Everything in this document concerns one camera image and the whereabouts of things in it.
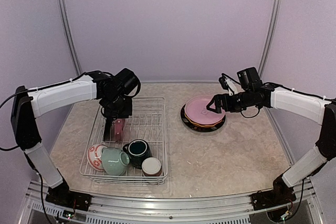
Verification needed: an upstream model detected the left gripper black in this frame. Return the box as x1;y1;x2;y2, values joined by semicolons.
103;93;133;119

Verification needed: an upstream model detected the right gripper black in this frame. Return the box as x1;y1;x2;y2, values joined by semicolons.
207;89;254;113

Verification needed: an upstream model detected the dark pink dotted plate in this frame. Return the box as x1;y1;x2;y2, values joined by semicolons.
114;119;125;142

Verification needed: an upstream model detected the small black plate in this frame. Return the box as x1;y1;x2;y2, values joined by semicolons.
103;118;113;142

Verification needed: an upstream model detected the light pink plate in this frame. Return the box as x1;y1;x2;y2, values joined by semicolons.
184;95;225;126

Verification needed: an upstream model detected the yellow polka dot plate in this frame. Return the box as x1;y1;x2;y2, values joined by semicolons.
184;112;226;128

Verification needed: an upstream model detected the black striped rim plate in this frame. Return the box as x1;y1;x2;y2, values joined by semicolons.
180;105;226;133

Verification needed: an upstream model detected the dark green mug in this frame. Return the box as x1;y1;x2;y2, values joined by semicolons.
122;139;152;169

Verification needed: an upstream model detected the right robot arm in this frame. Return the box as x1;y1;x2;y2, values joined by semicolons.
206;67;335;205

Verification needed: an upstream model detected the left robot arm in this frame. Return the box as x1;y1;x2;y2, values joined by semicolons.
11;68;141;206

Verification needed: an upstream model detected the red patterned white bowl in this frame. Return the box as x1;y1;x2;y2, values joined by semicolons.
87;144;107;172

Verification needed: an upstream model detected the light green ceramic bowl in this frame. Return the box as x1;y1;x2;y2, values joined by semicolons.
102;147;130;176

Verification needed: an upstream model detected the brown cup white base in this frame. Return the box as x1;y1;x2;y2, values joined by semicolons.
142;157;162;176

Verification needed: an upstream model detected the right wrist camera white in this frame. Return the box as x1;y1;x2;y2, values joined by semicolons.
218;73;239;96

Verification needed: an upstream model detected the white wire dish rack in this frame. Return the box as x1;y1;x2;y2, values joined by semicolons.
79;97;168;185

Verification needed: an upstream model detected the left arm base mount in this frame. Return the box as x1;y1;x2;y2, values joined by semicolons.
46;190;92;211

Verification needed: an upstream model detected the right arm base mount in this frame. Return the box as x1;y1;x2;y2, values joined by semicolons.
250;190;297;211

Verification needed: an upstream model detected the aluminium front rail frame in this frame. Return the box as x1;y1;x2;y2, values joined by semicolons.
15;180;325;223

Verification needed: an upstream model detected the right aluminium corner post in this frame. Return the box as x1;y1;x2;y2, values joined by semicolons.
258;0;281;77

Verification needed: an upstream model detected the aluminium corner post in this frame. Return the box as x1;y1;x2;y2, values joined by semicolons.
258;0;281;77
57;0;82;75

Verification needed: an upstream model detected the left aluminium corner post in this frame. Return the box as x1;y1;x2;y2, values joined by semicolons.
57;0;82;75

